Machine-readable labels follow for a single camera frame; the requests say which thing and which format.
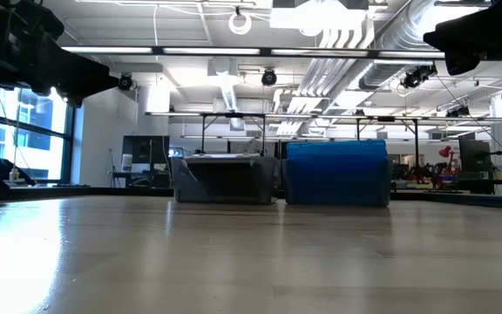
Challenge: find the red desk lamp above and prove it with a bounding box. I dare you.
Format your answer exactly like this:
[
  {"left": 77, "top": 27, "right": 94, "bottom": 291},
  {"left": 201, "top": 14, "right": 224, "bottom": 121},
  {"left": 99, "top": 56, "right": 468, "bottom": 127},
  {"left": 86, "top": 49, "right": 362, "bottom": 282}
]
[{"left": 438, "top": 146, "right": 455, "bottom": 175}]

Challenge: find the black background monitor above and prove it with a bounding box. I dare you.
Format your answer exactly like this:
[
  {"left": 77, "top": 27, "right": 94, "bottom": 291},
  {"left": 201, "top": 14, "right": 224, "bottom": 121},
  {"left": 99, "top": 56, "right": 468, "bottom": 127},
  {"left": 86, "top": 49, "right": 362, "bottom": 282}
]
[{"left": 458, "top": 138, "right": 492, "bottom": 174}]

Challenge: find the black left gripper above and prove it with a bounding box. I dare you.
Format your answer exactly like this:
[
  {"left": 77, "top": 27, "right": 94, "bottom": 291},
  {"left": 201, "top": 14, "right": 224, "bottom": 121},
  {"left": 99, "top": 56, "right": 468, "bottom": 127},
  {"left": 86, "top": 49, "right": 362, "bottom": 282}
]
[{"left": 0, "top": 0, "right": 119, "bottom": 108}]

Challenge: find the large glass window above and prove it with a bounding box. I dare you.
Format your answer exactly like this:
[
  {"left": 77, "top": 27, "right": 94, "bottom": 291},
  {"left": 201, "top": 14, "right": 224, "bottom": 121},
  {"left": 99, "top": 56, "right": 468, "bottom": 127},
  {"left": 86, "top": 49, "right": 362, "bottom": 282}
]
[{"left": 0, "top": 82, "right": 76, "bottom": 184}]

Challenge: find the silver ceiling ventilation duct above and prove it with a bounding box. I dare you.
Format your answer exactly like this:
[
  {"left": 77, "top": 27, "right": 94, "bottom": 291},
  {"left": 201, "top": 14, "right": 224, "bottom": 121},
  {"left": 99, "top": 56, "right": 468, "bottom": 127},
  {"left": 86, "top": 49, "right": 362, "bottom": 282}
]
[{"left": 357, "top": 0, "right": 465, "bottom": 91}]

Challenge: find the translucent grey plastic bin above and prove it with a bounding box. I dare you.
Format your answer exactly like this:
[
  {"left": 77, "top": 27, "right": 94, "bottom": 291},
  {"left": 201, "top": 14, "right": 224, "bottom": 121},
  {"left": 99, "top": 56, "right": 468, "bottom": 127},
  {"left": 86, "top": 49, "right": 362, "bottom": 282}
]
[
  {"left": 284, "top": 150, "right": 392, "bottom": 208},
  {"left": 171, "top": 153, "right": 281, "bottom": 206}
]

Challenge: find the white coiled cable loop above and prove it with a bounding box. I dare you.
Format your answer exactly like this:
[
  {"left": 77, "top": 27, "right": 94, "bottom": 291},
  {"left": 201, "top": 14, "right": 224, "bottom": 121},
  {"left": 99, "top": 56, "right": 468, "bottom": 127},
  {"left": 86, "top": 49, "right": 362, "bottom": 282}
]
[{"left": 227, "top": 10, "right": 253, "bottom": 37}]

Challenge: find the black round ceiling spotlight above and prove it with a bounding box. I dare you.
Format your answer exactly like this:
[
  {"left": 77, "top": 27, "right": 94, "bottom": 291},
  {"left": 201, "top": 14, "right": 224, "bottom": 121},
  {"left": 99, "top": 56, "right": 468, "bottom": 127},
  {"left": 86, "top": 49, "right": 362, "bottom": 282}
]
[
  {"left": 116, "top": 72, "right": 135, "bottom": 92},
  {"left": 261, "top": 68, "right": 278, "bottom": 87},
  {"left": 401, "top": 64, "right": 438, "bottom": 91}
]

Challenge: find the white ceiling fixture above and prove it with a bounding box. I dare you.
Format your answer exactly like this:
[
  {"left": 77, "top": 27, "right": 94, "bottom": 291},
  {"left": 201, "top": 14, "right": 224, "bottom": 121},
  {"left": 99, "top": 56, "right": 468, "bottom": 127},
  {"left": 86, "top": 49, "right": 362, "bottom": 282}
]
[{"left": 270, "top": 0, "right": 377, "bottom": 49}]

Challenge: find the black background rig frame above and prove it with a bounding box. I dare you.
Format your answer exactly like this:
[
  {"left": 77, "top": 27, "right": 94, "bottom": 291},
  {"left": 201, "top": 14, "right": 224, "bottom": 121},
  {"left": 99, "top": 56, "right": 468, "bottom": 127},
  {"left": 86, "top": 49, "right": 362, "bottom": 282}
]
[
  {"left": 200, "top": 112, "right": 268, "bottom": 159},
  {"left": 355, "top": 116, "right": 420, "bottom": 165}
]

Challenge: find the black bar with light strips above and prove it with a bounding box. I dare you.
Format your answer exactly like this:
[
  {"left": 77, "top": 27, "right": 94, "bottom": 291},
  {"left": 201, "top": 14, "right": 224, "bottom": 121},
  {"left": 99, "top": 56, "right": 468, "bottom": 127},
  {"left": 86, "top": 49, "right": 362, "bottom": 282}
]
[{"left": 61, "top": 44, "right": 502, "bottom": 61}]

